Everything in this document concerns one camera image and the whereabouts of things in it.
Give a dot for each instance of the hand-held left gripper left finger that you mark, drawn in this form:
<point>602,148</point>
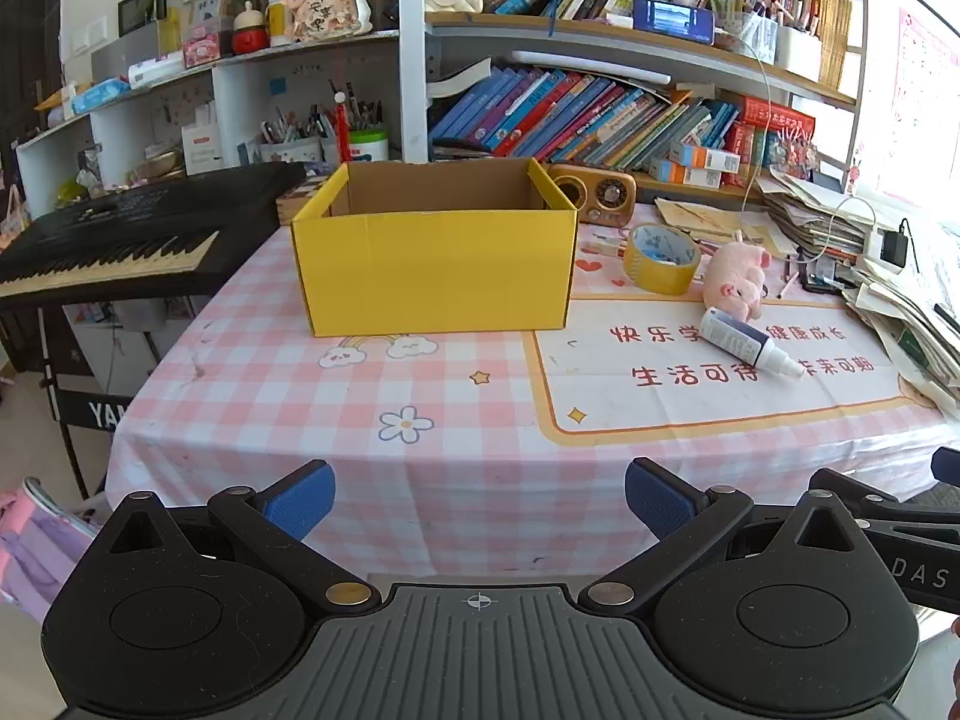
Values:
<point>300,499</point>

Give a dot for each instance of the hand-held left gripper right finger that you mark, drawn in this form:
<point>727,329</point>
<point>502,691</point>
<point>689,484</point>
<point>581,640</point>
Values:
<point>660,499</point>

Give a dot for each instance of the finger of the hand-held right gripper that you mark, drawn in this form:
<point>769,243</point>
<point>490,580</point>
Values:
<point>862,493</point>
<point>948,463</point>

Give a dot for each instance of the white spray bottle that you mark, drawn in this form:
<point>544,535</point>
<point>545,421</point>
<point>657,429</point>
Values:
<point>739,337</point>

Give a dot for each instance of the yellow tape roll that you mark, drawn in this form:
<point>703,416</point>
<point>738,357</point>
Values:
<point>660,277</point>

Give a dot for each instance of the pink pig plush toy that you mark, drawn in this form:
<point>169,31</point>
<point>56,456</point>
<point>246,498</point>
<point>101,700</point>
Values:
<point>735,277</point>

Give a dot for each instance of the yellow cardboard box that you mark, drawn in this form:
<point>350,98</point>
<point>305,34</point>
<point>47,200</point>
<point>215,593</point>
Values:
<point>435,270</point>

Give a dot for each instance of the pile of papers and notebooks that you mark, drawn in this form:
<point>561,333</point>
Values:
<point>900,315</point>

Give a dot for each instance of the black power adapter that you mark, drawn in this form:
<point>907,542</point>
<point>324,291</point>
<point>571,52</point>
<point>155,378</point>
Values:
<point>894,249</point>

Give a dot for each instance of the small black device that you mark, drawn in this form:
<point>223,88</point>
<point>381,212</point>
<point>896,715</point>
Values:
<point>821,275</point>

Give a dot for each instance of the black keyboard stand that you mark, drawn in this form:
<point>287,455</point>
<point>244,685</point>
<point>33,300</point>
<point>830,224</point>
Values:
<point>90,412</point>

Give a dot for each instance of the lilac pink backpack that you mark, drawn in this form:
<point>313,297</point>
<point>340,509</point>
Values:
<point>30,540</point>

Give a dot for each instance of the tan paper sheet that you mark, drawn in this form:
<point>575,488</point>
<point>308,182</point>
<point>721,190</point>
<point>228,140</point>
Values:
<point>705,221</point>

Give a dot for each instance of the checkered wooden chess box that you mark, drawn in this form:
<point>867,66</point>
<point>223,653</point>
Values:
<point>300,199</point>

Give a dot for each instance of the retro wooden radio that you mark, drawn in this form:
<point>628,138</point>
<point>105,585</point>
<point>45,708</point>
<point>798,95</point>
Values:
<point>592,195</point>

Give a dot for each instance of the black electronic keyboard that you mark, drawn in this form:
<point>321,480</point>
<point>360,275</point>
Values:
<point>150,217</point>

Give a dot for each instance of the orange white medicine box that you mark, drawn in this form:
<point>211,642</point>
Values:
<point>686,174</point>
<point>705,157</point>

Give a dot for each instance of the pen holder with pens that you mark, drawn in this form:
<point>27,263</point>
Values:
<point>289,146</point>

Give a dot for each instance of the white container with green lid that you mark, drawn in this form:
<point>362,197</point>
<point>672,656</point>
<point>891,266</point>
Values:
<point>369,148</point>

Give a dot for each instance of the white box with red label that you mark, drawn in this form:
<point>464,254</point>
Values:
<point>201,148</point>

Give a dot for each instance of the red tassel ornament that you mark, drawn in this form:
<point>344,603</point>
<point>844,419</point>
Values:
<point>343,127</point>

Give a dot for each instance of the red thick books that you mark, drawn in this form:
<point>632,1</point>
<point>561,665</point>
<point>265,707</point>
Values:
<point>776,124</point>

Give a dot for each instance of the row of blue red books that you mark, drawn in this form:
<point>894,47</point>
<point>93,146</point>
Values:
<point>570,120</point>

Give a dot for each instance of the white shelf unit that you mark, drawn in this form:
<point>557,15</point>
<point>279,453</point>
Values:
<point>225,90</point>

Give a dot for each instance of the white bar lamp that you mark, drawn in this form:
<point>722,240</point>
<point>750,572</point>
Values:
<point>592,67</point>

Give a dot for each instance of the white storage bin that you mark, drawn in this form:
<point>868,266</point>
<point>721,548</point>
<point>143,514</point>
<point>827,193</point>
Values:
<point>796,54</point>

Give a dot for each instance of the blue tissue pack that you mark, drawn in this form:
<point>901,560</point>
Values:
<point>101,96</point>

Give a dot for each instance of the long white box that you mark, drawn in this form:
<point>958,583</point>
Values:
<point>156,71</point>

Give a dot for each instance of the pink patterned box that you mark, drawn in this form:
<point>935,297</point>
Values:
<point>201,50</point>

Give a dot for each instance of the red white doll figure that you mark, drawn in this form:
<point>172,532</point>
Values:
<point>249,34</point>

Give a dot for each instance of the smartphone with lit screen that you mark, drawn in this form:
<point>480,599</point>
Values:
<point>671,19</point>

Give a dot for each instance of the grey flat case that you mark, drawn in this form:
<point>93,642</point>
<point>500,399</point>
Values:
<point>127,49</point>

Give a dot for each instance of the pink wall poster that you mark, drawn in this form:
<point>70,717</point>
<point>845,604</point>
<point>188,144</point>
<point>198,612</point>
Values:
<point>926,90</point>

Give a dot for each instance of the wooden bookshelf with metal frame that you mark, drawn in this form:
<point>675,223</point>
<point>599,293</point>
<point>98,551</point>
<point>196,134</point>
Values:
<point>416,52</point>

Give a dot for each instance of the white wall switch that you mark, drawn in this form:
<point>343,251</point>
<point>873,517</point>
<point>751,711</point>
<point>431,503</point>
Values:
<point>88,35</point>

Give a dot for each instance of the black picture frame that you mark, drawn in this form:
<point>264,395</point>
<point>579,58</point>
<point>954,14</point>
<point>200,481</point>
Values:
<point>141,11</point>

